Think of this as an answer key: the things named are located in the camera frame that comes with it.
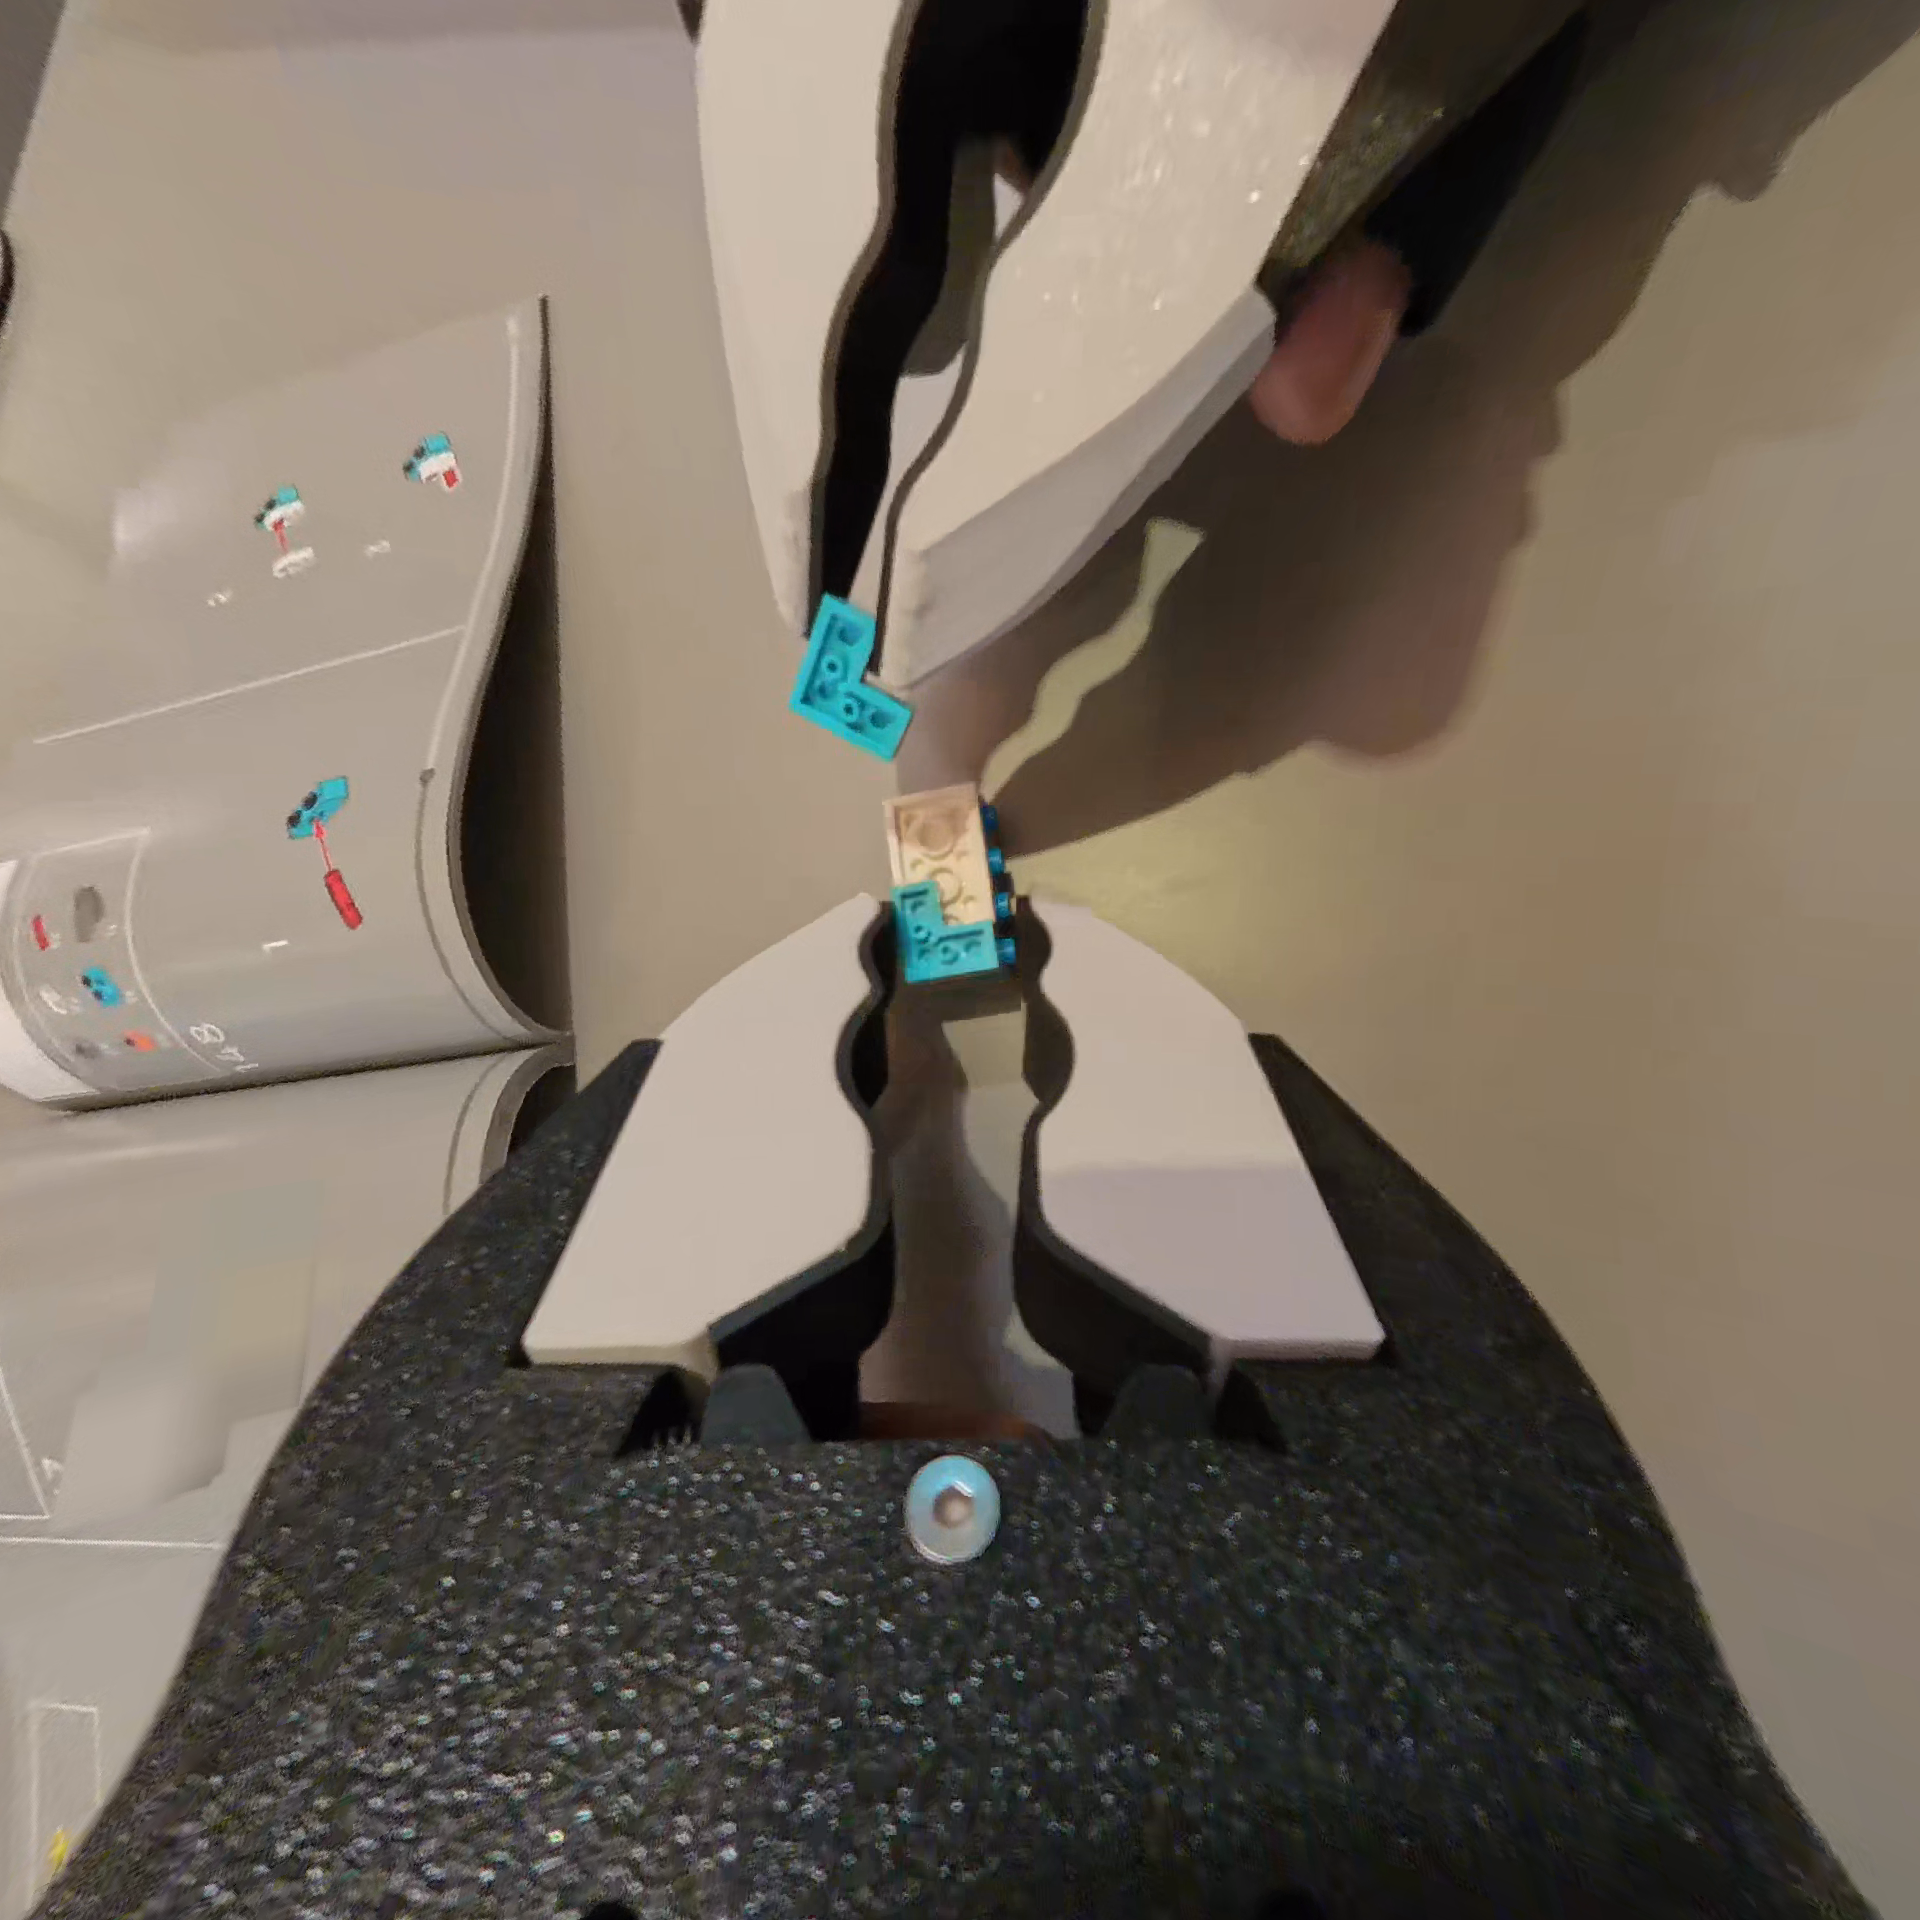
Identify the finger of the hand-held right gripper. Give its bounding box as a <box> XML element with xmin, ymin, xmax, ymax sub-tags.
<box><xmin>692</xmin><ymin>0</ymin><xmax>996</xmax><ymax>637</ymax></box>
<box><xmin>877</xmin><ymin>0</ymin><xmax>1408</xmax><ymax>693</ymax></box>

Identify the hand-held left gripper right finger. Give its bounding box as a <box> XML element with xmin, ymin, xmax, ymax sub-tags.
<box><xmin>1014</xmin><ymin>896</ymin><xmax>1388</xmax><ymax>1368</ymax></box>

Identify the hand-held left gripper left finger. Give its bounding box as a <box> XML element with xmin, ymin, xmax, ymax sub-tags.
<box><xmin>518</xmin><ymin>895</ymin><xmax>902</xmax><ymax>1375</ymax></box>

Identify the multicolour toy brick assembly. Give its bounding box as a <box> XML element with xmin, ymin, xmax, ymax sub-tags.
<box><xmin>881</xmin><ymin>783</ymin><xmax>1025</xmax><ymax>1014</ymax></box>

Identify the teal L-shaped brick plate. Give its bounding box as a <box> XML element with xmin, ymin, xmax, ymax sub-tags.
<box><xmin>783</xmin><ymin>592</ymin><xmax>914</xmax><ymax>762</ymax></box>

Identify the grey desk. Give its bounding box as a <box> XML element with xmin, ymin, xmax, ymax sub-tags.
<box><xmin>0</xmin><ymin>0</ymin><xmax>1920</xmax><ymax>1920</ymax></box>

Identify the person's right hand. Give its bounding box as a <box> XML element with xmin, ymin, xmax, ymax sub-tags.
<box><xmin>1247</xmin><ymin>237</ymin><xmax>1415</xmax><ymax>449</ymax></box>

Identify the grey instruction booklet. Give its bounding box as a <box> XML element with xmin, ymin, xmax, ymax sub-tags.
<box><xmin>0</xmin><ymin>292</ymin><xmax>579</xmax><ymax>1908</ymax></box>

